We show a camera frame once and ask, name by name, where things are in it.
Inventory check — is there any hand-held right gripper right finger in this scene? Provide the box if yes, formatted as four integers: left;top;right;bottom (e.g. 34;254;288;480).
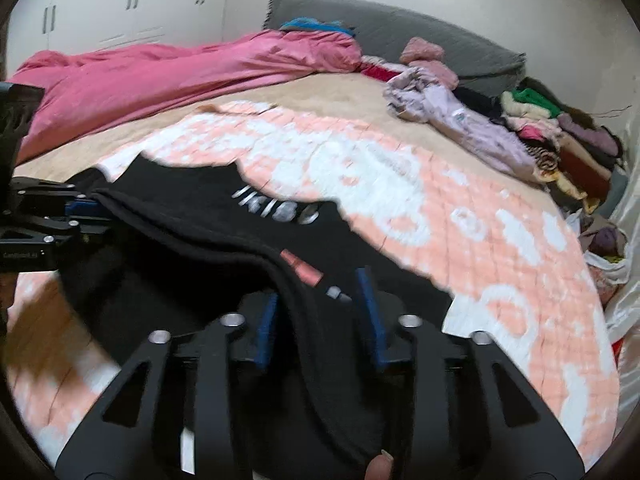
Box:
352;267;586;480

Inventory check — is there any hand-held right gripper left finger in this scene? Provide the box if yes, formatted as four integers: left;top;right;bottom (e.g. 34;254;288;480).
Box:
54;292;281;480

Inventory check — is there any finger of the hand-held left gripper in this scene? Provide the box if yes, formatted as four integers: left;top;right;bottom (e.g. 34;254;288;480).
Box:
12;175;102;214
10;215;112;244

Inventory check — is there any black shirt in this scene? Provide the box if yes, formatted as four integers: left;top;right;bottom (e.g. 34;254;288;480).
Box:
60;155;456;476

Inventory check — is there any white bag of clothes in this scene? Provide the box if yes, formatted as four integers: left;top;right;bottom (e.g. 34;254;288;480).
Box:
575;210;632;306

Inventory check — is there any stack of folded clothes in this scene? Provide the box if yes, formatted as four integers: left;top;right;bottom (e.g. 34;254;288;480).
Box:
500;77;626;211

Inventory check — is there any person's right hand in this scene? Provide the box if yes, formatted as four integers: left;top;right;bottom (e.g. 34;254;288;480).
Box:
364;450;396;480

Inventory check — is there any pink and white printed blanket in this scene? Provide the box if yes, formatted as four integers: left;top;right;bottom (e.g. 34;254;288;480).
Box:
5;100;621;471

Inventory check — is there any pink duvet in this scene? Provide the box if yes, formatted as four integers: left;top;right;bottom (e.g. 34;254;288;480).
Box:
10;30;363;166

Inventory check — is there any white wardrobe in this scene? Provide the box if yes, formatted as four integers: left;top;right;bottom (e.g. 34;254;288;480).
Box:
5;0;236;76

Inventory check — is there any lilac garment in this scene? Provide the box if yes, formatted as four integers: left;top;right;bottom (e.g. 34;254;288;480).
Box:
382;67;543;178

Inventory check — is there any beige bedsheet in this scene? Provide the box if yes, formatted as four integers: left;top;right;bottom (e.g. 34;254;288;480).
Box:
15;72;561;201

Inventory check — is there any black garment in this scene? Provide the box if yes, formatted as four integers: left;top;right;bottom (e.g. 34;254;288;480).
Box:
452;85;506;121

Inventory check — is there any red cloth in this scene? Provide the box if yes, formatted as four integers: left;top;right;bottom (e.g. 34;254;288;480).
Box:
360;57;401;83

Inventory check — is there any white curtain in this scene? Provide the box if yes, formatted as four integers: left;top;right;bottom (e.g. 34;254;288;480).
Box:
600;125;640;361

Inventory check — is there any pink fluffy garment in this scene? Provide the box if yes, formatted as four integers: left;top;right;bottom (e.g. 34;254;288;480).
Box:
400;36;460;88

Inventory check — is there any grey headboard cover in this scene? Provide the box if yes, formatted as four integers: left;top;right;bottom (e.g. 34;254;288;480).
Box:
262;0;526;93

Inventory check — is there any blue cloth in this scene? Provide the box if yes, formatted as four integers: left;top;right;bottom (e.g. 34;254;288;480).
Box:
277;16;356;38

